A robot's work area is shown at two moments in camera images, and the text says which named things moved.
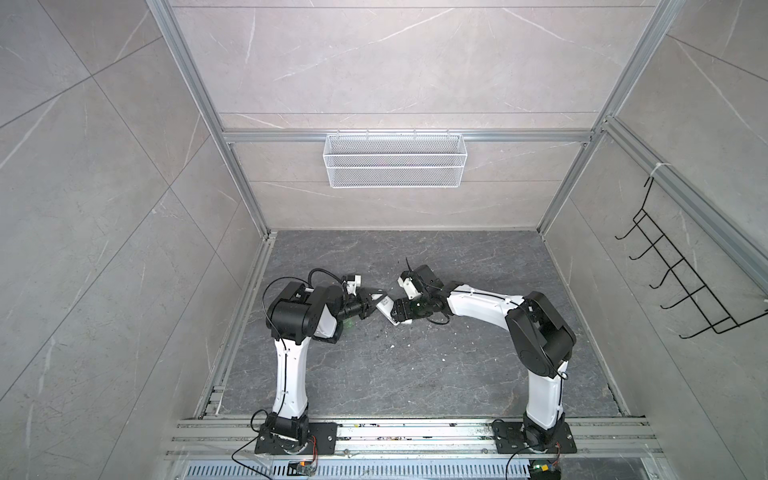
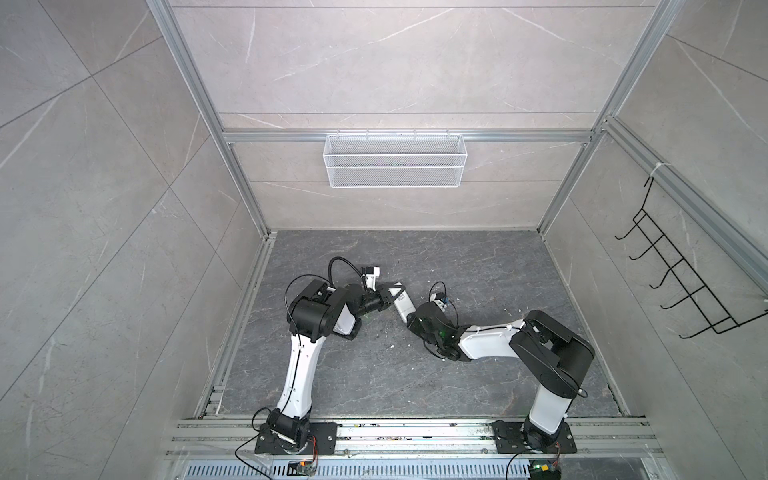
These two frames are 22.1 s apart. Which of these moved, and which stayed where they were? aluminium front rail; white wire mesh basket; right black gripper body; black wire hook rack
Moved: right black gripper body
Stayed: black wire hook rack; white wire mesh basket; aluminium front rail
